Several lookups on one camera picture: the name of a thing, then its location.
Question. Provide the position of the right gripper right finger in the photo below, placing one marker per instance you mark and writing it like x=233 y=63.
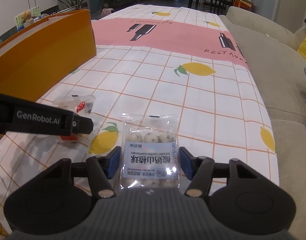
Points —
x=199 y=170

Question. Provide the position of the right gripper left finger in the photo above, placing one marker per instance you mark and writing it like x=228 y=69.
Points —
x=101 y=170

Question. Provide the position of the white yogurt ball pack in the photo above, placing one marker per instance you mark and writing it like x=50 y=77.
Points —
x=149 y=155

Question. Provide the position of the small red label snack pack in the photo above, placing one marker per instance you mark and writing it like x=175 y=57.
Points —
x=79 y=104

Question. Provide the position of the orange cardboard box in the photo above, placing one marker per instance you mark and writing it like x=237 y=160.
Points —
x=39 y=56

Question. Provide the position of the teddy bear photo card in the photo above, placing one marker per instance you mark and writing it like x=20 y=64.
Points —
x=27 y=18

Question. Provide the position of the lemon pattern tablecloth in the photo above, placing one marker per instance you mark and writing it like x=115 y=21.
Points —
x=154 y=60

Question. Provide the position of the beige sofa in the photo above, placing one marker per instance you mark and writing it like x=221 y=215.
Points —
x=271 y=54

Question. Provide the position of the orange stool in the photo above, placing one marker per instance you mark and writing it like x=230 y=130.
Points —
x=243 y=4

